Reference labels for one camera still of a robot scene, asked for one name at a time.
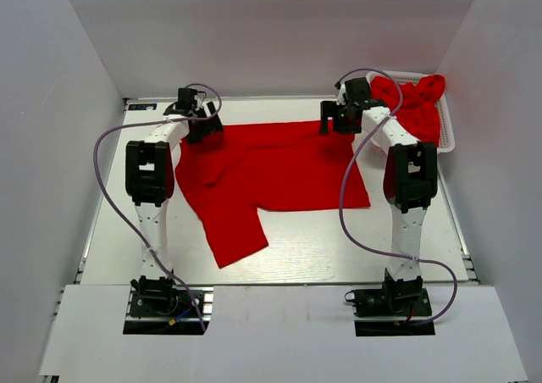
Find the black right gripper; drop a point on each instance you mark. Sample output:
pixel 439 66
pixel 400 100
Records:
pixel 339 118

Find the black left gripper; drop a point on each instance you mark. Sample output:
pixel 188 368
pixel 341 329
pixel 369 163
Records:
pixel 205 124

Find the red t-shirt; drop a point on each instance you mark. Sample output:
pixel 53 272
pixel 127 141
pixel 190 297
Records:
pixel 230 175

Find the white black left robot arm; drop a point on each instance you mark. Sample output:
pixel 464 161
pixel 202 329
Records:
pixel 149 182

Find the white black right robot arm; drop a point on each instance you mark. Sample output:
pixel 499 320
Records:
pixel 409 185

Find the red t-shirts in basket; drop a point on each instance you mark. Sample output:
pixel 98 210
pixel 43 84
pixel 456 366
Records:
pixel 418 112

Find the blue label sticker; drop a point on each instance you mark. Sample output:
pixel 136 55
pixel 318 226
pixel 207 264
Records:
pixel 142 106

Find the white plastic basket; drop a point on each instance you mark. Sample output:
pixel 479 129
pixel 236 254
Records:
pixel 447 140

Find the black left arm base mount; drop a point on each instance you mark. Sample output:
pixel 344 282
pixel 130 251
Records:
pixel 155 310

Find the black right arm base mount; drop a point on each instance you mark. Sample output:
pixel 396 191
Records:
pixel 377 314

